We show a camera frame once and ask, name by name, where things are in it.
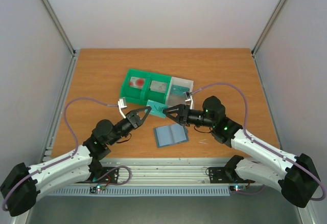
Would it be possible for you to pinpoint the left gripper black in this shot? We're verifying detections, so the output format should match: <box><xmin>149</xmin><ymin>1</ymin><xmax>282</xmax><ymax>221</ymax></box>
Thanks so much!
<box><xmin>109</xmin><ymin>106</ymin><xmax>151</xmax><ymax>146</ymax></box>

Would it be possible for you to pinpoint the teal VIP card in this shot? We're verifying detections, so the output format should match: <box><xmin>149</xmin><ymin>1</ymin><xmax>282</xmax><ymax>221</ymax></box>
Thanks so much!
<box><xmin>170</xmin><ymin>85</ymin><xmax>190</xmax><ymax>97</ymax></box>
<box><xmin>146</xmin><ymin>100</ymin><xmax>168</xmax><ymax>119</ymax></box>

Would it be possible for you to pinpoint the white translucent bin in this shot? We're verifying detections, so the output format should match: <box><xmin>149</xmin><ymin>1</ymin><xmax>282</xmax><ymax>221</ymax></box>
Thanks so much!
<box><xmin>165</xmin><ymin>77</ymin><xmax>194</xmax><ymax>107</ymax></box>

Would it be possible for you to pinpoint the teal leather card holder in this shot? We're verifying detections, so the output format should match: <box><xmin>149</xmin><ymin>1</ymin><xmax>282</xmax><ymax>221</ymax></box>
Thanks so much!
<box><xmin>153</xmin><ymin>123</ymin><xmax>189</xmax><ymax>148</ymax></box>

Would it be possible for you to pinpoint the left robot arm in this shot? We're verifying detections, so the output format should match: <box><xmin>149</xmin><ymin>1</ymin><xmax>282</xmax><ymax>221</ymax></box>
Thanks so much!
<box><xmin>1</xmin><ymin>106</ymin><xmax>151</xmax><ymax>217</ymax></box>

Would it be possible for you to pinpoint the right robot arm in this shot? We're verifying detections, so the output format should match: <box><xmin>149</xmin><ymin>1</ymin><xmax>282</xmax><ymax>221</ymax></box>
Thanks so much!
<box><xmin>163</xmin><ymin>96</ymin><xmax>320</xmax><ymax>208</ymax></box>

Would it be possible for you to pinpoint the grey card in bin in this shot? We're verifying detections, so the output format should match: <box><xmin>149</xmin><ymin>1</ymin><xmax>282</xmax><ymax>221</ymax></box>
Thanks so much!
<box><xmin>150</xmin><ymin>80</ymin><xmax>168</xmax><ymax>94</ymax></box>

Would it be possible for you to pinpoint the card with red circles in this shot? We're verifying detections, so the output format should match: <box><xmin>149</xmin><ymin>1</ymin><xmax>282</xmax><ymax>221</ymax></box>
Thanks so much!
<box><xmin>129</xmin><ymin>77</ymin><xmax>145</xmax><ymax>89</ymax></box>

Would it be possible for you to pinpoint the green bin middle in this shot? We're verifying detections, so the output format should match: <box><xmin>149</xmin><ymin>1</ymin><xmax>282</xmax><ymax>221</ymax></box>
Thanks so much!
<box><xmin>140</xmin><ymin>72</ymin><xmax>172</xmax><ymax>105</ymax></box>

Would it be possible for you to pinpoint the green bin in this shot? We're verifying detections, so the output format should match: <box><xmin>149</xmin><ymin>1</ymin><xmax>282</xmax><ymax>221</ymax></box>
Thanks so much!
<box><xmin>120</xmin><ymin>69</ymin><xmax>150</xmax><ymax>105</ymax></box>
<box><xmin>140</xmin><ymin>72</ymin><xmax>172</xmax><ymax>105</ymax></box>

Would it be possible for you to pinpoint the green bin left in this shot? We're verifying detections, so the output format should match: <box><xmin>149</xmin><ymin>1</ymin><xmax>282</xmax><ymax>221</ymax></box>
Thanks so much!
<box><xmin>120</xmin><ymin>69</ymin><xmax>150</xmax><ymax>105</ymax></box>

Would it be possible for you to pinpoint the right status board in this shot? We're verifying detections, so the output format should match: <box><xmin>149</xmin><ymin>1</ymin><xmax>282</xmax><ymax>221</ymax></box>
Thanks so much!
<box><xmin>229</xmin><ymin>185</ymin><xmax>248</xmax><ymax>192</ymax></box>

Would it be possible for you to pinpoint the status board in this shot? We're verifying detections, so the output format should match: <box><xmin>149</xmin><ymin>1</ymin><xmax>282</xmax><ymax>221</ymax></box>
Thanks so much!
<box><xmin>89</xmin><ymin>185</ymin><xmax>106</xmax><ymax>194</ymax></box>
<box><xmin>229</xmin><ymin>185</ymin><xmax>248</xmax><ymax>192</ymax></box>

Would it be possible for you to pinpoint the left status board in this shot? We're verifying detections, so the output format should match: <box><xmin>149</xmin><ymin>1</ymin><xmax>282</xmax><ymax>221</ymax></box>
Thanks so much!
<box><xmin>89</xmin><ymin>185</ymin><xmax>106</xmax><ymax>194</ymax></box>

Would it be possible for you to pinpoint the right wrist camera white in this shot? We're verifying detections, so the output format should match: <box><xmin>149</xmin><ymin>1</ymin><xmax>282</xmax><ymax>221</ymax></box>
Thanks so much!
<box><xmin>184</xmin><ymin>92</ymin><xmax>194</xmax><ymax>109</ymax></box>

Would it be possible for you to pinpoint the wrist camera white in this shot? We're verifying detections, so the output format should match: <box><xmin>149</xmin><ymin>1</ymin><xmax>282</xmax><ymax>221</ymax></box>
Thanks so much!
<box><xmin>184</xmin><ymin>92</ymin><xmax>194</xmax><ymax>109</ymax></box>
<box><xmin>118</xmin><ymin>97</ymin><xmax>127</xmax><ymax>119</ymax></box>

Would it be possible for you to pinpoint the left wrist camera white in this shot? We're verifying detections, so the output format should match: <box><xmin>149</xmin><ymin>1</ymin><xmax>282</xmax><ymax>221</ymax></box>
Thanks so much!
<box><xmin>118</xmin><ymin>97</ymin><xmax>127</xmax><ymax>119</ymax></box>

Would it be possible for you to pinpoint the aluminium rail front frame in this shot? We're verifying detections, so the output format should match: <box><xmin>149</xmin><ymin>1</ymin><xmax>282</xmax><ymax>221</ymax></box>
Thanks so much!
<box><xmin>43</xmin><ymin>157</ymin><xmax>289</xmax><ymax>186</ymax></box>

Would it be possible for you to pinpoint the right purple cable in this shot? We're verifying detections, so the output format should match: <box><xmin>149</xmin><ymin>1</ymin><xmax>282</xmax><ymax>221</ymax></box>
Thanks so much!
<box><xmin>190</xmin><ymin>82</ymin><xmax>324</xmax><ymax>201</ymax></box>

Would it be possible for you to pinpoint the purple cable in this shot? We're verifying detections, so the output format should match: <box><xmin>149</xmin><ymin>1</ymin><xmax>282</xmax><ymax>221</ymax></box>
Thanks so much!
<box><xmin>190</xmin><ymin>82</ymin><xmax>324</xmax><ymax>201</ymax></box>
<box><xmin>2</xmin><ymin>97</ymin><xmax>121</xmax><ymax>212</ymax></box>

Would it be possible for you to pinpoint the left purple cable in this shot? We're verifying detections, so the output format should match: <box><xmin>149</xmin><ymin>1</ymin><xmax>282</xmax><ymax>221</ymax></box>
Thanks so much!
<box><xmin>2</xmin><ymin>97</ymin><xmax>121</xmax><ymax>212</ymax></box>

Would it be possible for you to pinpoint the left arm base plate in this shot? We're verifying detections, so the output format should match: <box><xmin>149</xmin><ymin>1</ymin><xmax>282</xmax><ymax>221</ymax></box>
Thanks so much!
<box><xmin>78</xmin><ymin>167</ymin><xmax>119</xmax><ymax>184</ymax></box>

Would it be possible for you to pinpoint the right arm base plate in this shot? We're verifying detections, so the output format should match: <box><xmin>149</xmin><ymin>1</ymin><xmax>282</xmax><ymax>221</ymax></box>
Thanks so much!
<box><xmin>205</xmin><ymin>167</ymin><xmax>254</xmax><ymax>184</ymax></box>

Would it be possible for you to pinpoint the grey slotted cable duct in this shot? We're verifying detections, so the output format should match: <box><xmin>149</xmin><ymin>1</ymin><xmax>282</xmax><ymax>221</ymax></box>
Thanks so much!
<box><xmin>50</xmin><ymin>186</ymin><xmax>230</xmax><ymax>197</ymax></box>

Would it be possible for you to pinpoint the left aluminium frame post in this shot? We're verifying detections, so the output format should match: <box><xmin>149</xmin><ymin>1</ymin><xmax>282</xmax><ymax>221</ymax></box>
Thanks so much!
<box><xmin>28</xmin><ymin>0</ymin><xmax>77</xmax><ymax>56</ymax></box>

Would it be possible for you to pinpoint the aluminium frame post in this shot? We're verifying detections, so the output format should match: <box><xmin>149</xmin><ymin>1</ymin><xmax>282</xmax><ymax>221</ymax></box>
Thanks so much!
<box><xmin>28</xmin><ymin>0</ymin><xmax>77</xmax><ymax>56</ymax></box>
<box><xmin>250</xmin><ymin>0</ymin><xmax>300</xmax><ymax>56</ymax></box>

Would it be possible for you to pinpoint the right aluminium frame post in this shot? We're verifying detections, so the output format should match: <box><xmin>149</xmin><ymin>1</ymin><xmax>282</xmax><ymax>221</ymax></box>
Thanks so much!
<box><xmin>250</xmin><ymin>0</ymin><xmax>300</xmax><ymax>56</ymax></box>

